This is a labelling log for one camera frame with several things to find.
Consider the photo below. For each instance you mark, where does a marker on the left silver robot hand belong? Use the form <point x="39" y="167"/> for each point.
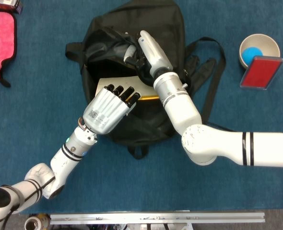
<point x="105" y="110"/>

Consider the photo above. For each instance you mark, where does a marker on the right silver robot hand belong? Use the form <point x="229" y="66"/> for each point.
<point x="156" y="55"/>

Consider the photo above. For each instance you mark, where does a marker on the black fabric backpack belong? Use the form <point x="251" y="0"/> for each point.
<point x="156" y="26"/>

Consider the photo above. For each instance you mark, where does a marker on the white book with yellow stripe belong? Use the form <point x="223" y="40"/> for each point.
<point x="117" y="81"/>

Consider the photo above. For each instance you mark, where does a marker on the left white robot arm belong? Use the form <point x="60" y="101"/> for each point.
<point x="67" y="158"/>

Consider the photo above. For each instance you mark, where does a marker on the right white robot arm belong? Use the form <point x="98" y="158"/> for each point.
<point x="215" y="143"/>

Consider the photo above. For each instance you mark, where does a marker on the blue ball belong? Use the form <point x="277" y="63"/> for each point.
<point x="250" y="55"/>

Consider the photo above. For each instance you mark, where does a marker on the red card in clear case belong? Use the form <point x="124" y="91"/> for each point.
<point x="261" y="73"/>

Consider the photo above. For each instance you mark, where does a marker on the beige round bowl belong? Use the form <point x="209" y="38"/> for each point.
<point x="268" y="44"/>

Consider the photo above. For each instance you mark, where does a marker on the red and purple small box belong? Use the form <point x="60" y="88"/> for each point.
<point x="4" y="4"/>

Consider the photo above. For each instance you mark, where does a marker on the aluminium profile rail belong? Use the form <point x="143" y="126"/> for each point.
<point x="156" y="218"/>

